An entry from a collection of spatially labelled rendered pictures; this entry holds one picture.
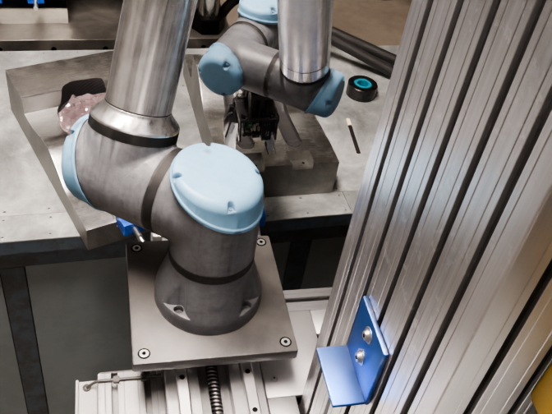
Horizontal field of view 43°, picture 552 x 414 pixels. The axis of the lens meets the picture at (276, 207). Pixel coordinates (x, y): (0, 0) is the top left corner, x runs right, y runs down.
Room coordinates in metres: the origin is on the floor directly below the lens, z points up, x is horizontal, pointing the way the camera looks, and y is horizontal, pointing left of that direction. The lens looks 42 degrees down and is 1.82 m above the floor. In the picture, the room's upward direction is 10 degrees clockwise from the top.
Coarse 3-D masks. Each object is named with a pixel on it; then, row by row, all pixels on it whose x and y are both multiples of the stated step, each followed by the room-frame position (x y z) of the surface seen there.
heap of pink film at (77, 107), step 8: (72, 96) 1.26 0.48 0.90; (80, 96) 1.27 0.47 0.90; (88, 96) 1.28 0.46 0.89; (96, 96) 1.28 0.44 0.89; (104, 96) 1.28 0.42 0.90; (72, 104) 1.23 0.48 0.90; (80, 104) 1.23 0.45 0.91; (88, 104) 1.24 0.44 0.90; (64, 112) 1.22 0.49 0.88; (72, 112) 1.21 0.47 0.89; (80, 112) 1.21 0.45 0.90; (88, 112) 1.22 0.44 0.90; (64, 120) 1.18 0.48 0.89; (72, 120) 1.18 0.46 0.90; (64, 128) 1.15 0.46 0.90
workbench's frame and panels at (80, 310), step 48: (48, 240) 0.92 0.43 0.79; (288, 240) 1.16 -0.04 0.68; (336, 240) 1.20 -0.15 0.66; (0, 288) 0.93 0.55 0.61; (48, 288) 0.97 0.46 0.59; (96, 288) 1.00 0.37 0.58; (288, 288) 1.17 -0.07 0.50; (0, 336) 0.92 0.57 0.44; (48, 336) 0.96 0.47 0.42; (96, 336) 1.00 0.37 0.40; (0, 384) 0.91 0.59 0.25; (48, 384) 0.96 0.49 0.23
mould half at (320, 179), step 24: (192, 72) 1.46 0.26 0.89; (192, 96) 1.44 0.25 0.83; (216, 96) 1.36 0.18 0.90; (216, 120) 1.29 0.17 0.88; (312, 120) 1.35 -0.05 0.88; (264, 144) 1.22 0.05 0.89; (312, 144) 1.25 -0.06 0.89; (264, 168) 1.15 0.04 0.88; (288, 168) 1.17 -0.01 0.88; (312, 168) 1.19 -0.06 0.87; (336, 168) 1.21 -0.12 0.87; (264, 192) 1.15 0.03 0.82; (288, 192) 1.17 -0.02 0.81; (312, 192) 1.19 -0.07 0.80
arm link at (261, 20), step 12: (240, 0) 1.06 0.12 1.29; (252, 0) 1.06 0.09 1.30; (264, 0) 1.06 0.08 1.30; (276, 0) 1.07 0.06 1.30; (240, 12) 1.04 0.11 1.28; (252, 12) 1.03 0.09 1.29; (264, 12) 1.03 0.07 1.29; (276, 12) 1.04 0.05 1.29; (252, 24) 1.11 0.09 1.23; (264, 24) 1.03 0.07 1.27; (276, 24) 1.04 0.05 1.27; (276, 36) 1.04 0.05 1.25; (276, 48) 1.05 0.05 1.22
